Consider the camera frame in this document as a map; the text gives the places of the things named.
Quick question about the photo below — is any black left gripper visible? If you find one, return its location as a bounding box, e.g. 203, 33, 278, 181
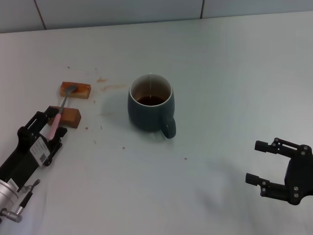
0, 105, 68, 193

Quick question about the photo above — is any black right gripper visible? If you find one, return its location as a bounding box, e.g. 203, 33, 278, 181
245, 137, 313, 205

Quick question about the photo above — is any dark brown liquid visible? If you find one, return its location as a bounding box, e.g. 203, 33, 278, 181
136, 95, 167, 106

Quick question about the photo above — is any pink handled metal spoon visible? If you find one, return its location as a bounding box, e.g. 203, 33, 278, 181
47, 85, 79, 141

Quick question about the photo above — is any flat light wooden block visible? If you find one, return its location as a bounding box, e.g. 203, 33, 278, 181
59, 81, 91, 99

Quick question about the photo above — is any grey ceramic cup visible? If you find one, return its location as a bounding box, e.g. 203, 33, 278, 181
127, 72, 177, 140

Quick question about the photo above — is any arched brown wooden block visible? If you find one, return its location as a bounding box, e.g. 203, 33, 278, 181
48, 105, 82, 130

